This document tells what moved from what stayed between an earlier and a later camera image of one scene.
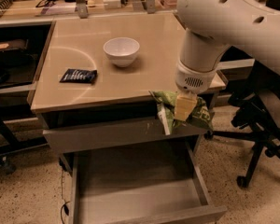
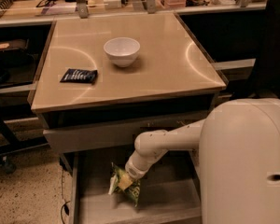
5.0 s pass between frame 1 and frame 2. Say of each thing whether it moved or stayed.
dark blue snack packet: stayed
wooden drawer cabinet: stayed
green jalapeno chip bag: moved
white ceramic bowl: stayed
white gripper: moved
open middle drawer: stayed
